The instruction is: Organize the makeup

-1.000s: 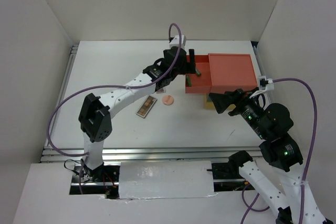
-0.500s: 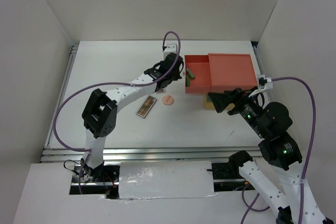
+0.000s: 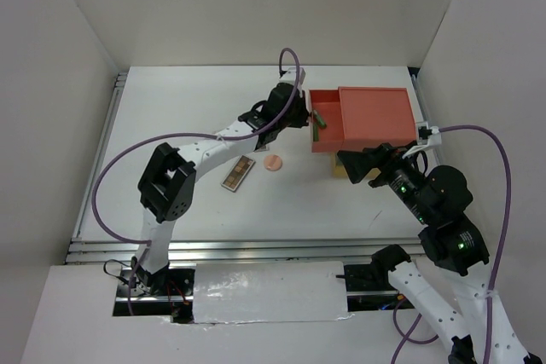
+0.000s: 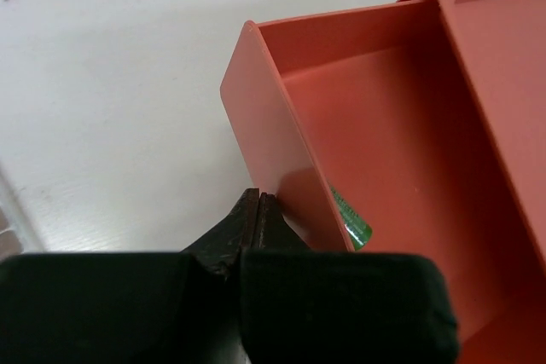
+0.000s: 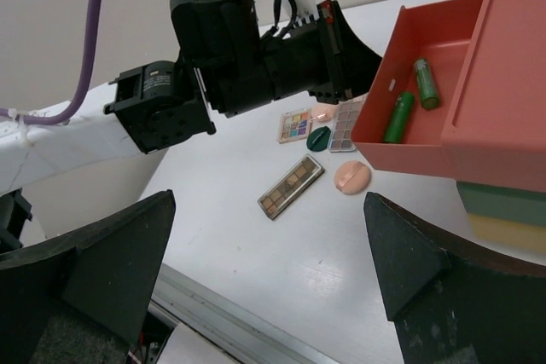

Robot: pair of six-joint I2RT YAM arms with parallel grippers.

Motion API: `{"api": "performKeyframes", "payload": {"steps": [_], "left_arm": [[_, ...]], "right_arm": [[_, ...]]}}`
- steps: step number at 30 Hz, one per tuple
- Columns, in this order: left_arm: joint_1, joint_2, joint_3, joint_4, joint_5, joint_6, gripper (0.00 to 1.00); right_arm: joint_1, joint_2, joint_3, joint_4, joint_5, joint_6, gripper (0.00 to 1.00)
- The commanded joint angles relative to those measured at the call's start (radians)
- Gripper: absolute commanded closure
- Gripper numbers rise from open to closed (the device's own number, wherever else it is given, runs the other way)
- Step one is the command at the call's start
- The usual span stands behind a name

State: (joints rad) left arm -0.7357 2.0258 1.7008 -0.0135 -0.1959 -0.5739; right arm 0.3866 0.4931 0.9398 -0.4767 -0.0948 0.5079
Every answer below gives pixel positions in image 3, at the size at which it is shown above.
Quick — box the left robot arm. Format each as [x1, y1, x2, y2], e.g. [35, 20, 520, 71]
[131, 79, 309, 295]

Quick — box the brown eyeshadow palette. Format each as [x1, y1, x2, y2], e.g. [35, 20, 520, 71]
[221, 155, 255, 193]

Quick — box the dark green round compact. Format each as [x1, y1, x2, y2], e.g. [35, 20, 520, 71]
[312, 124, 319, 142]

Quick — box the round pink powder puff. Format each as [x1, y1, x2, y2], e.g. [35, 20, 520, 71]
[264, 154, 283, 171]

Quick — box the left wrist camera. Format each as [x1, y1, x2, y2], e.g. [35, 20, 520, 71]
[282, 66, 306, 90]

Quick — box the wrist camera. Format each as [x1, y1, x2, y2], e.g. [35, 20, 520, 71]
[282, 66, 306, 90]
[402, 121, 442, 159]

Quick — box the aluminium left rail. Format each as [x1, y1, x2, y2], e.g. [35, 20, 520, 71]
[71, 72, 129, 242]

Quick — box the aluminium rail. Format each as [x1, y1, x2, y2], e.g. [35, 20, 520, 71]
[408, 66, 444, 165]
[65, 238, 424, 264]
[71, 72, 129, 242]

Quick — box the aluminium right rail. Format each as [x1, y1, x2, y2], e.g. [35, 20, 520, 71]
[408, 66, 444, 165]

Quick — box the coral drawer cabinet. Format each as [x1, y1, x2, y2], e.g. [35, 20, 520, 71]
[339, 87, 416, 152]

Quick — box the coral top drawer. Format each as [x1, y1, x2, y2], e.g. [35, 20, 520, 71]
[308, 90, 344, 153]

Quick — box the green lipstick tube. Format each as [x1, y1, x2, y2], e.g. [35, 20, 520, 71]
[312, 110, 327, 130]

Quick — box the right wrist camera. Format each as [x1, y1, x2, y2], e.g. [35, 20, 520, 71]
[402, 121, 442, 159]

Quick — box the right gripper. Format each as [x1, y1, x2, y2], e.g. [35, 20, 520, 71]
[335, 137, 433, 222]

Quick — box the white cover plate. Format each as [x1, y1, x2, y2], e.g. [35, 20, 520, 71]
[193, 262, 351, 324]

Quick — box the aluminium front rail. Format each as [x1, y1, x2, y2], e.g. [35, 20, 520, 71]
[65, 238, 424, 264]

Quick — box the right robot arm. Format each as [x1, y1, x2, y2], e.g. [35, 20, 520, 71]
[337, 144, 541, 363]

